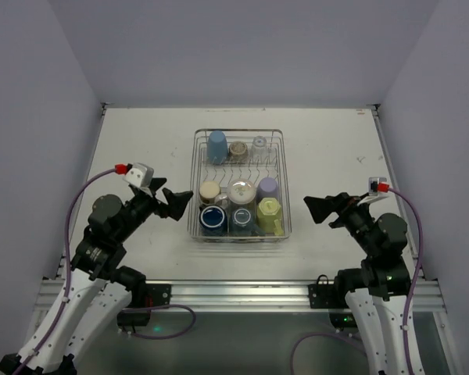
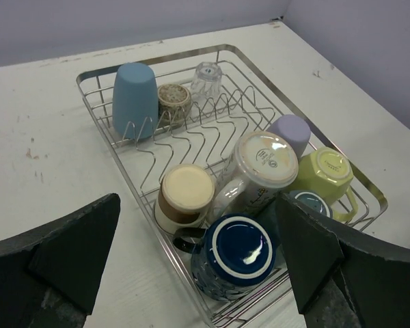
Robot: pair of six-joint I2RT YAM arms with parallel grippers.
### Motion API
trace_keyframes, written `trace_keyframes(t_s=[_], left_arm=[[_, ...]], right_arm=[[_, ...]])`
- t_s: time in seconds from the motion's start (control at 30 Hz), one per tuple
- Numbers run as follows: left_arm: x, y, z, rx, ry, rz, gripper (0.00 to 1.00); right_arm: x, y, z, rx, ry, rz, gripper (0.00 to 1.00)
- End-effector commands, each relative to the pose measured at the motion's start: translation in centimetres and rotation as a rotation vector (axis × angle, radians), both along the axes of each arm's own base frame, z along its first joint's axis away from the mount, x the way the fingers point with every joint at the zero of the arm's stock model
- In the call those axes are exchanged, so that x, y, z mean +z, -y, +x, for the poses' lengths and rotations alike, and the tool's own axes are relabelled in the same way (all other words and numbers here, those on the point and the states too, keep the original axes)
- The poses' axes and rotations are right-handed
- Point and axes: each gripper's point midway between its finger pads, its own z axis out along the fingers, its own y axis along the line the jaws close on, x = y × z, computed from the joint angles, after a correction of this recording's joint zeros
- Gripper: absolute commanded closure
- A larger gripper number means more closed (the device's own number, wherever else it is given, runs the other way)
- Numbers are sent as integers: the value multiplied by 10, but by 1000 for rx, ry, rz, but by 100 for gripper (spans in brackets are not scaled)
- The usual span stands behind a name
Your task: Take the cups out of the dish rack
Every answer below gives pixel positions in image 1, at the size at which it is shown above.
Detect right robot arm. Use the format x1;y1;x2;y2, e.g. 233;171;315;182
304;193;424;374

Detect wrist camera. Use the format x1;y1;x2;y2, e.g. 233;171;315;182
360;177;390;204
124;162;154;189

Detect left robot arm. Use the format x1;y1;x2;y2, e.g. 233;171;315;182
0;178;193;374

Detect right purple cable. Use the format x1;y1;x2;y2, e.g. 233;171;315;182
290;183;425;375

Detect light blue tumbler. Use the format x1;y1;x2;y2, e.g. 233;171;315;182
207;130;228;165

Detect aluminium rail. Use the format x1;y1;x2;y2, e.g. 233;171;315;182
34;279;446;313

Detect clear glass cup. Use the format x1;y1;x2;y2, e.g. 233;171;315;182
251;135;268;163

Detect lavender tumbler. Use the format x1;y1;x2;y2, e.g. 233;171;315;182
256;177;279;203

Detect light green mug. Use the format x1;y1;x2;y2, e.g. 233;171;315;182
256;198;285;236

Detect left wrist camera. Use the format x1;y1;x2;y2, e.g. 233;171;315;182
124;162;154;189

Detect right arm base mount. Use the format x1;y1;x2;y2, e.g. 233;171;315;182
308;274;358;330

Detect wire dish rack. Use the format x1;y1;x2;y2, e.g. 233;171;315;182
188;129;292;242

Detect beige speckled cup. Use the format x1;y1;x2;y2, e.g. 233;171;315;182
228;141;249;163

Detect purple cable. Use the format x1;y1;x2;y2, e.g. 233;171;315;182
7;163;199;375
290;183;425;375

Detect teal grey mug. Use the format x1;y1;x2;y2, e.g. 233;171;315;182
229;208;266;237

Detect dark blue mug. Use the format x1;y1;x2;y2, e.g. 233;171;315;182
199;205;227;237

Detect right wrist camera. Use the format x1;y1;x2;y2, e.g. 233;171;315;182
360;177;390;204

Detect white floral mug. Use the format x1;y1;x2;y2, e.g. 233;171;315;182
214;179;256;210

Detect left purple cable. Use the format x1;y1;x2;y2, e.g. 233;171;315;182
7;163;199;375

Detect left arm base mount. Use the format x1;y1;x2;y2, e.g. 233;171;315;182
116;283;171;333

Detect brown and cream cup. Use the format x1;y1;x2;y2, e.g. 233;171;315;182
199;180;221;205

